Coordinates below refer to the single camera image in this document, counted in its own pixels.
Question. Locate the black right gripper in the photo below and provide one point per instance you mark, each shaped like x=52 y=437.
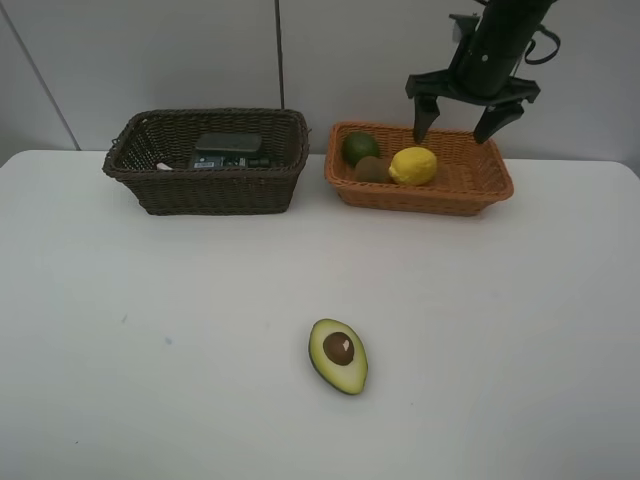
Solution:
x=472 y=89

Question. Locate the yellow lemon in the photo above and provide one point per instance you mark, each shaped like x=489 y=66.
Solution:
x=413 y=166

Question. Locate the brown kiwi fruit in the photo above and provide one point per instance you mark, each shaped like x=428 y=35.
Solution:
x=371 y=169

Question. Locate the green lime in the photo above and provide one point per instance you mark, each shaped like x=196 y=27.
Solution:
x=358 y=145

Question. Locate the dark grey felt eraser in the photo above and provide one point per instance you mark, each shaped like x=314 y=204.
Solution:
x=229 y=143

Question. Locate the dark green pump bottle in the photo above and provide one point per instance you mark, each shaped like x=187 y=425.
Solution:
x=217 y=161

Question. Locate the halved avocado with pit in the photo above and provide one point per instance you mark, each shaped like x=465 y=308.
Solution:
x=338 y=355

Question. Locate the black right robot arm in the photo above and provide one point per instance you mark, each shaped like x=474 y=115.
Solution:
x=490 y=46

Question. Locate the orange wicker basket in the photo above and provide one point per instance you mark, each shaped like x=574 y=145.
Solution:
x=470 y=177

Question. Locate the dark brown wicker basket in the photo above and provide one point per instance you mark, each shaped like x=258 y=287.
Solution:
x=169 y=136

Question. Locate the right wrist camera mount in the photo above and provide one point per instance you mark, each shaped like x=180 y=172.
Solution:
x=464 y=26

